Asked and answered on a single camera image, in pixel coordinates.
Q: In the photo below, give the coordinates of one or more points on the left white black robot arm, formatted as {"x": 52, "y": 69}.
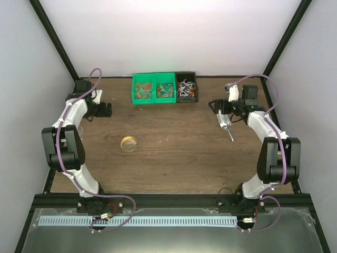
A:
{"x": 62, "y": 141}

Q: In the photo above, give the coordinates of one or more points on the black bin candies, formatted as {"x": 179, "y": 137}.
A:
{"x": 187, "y": 89}

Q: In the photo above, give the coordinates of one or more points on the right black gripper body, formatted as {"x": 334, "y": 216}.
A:
{"x": 226, "y": 110}

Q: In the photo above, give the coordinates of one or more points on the green bin gummy candies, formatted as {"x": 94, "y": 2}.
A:
{"x": 143, "y": 89}

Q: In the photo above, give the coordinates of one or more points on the gold jar lid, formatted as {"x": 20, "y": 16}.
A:
{"x": 128, "y": 144}

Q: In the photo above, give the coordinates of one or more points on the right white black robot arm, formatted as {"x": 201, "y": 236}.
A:
{"x": 279, "y": 159}

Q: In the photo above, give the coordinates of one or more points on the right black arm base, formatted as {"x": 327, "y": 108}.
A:
{"x": 234, "y": 202}

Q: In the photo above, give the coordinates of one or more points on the light blue slotted cable duct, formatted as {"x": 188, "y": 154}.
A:
{"x": 140, "y": 221}

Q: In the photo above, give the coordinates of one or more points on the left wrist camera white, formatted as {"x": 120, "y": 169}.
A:
{"x": 96, "y": 96}

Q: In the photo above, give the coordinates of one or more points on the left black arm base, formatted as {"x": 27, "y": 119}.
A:
{"x": 98, "y": 206}

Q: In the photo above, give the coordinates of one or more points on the clear plastic jar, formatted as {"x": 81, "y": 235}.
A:
{"x": 81, "y": 132}

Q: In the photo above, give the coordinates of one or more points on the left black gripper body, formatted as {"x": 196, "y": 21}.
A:
{"x": 100, "y": 113}

